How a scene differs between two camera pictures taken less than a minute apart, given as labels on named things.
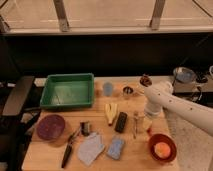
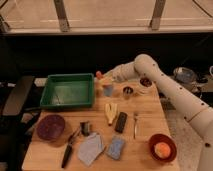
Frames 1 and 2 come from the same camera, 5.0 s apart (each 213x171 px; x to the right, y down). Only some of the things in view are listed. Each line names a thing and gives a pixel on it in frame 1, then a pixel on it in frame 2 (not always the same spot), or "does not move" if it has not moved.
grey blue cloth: [90, 148] does not move
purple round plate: [50, 127] does not move
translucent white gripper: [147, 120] to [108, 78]
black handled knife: [69, 147] does not move
